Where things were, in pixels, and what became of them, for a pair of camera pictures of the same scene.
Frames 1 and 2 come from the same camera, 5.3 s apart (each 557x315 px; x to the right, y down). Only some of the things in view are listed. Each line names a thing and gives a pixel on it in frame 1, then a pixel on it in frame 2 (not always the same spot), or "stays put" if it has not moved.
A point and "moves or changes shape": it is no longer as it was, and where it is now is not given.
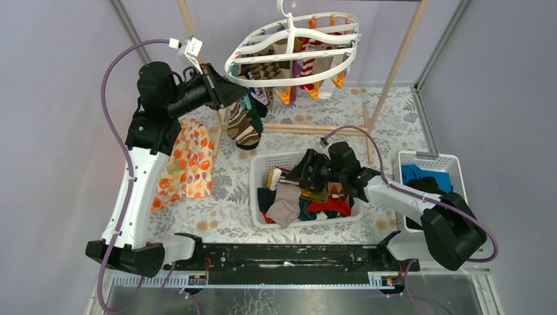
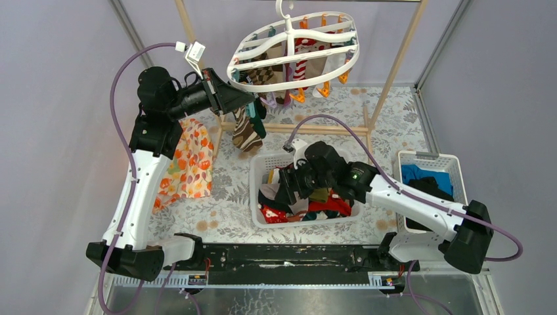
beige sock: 284,209 to 269,190
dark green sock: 254,115 moves or changes shape
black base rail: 294,258 stays put
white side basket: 446,163 stays put
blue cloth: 410,172 stays put
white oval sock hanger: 295,47 stays put
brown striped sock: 240,128 moves or changes shape
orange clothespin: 286,98 to 299,97
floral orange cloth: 188,170 stays put
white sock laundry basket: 260,165 stays put
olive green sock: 314,195 stays put
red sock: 332,203 stays put
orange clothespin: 314,92 to 326,89
